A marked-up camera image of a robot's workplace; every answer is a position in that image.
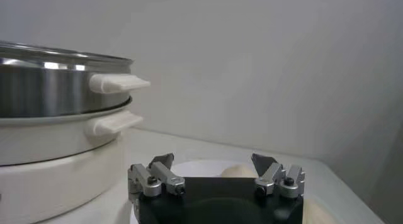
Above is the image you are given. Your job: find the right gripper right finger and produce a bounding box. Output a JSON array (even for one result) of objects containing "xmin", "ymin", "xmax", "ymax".
[{"xmin": 251, "ymin": 152, "xmax": 306, "ymax": 199}]

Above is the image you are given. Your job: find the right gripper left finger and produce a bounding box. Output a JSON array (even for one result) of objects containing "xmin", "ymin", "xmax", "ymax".
[{"xmin": 127, "ymin": 152, "xmax": 186, "ymax": 213}]

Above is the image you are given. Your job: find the white steamed baozi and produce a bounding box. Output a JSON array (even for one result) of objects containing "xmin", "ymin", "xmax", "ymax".
[
  {"xmin": 220, "ymin": 164, "xmax": 259, "ymax": 179},
  {"xmin": 302, "ymin": 196, "xmax": 338, "ymax": 224}
]

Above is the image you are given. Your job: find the white electric cooker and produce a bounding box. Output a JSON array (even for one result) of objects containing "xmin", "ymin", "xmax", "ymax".
[{"xmin": 0, "ymin": 98, "xmax": 144, "ymax": 224}]

